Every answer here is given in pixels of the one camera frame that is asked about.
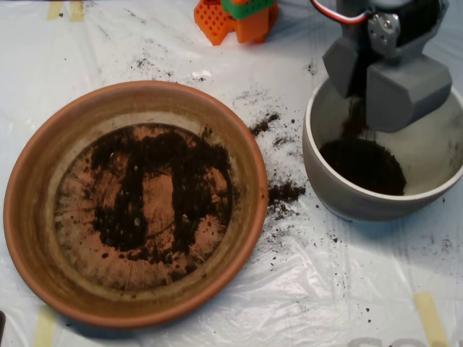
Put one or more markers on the large spilled soil clump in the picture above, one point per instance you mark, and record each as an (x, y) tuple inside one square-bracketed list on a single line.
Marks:
[(284, 191)]

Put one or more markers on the clear plastic cover sheet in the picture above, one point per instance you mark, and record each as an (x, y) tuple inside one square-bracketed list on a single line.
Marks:
[(325, 289)]

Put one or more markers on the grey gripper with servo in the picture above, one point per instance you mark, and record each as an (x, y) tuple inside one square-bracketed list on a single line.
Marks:
[(405, 95)]

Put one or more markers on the falling stream of dark grounds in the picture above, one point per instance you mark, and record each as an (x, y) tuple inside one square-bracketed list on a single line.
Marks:
[(358, 108)]

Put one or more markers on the dark soil pile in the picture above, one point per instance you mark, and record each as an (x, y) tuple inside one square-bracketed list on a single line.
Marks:
[(195, 170)]

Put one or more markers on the beige masking tape strip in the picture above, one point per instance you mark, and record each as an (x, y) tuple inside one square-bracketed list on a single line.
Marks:
[(44, 329), (76, 12), (53, 11), (428, 318)]

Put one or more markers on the white ceramic pot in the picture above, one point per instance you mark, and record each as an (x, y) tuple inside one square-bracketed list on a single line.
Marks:
[(325, 195)]

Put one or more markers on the dark soil heap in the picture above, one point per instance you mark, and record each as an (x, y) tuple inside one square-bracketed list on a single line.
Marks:
[(365, 170)]

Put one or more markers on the terracotta clay saucer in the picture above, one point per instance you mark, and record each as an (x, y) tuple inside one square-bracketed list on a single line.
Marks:
[(32, 217)]

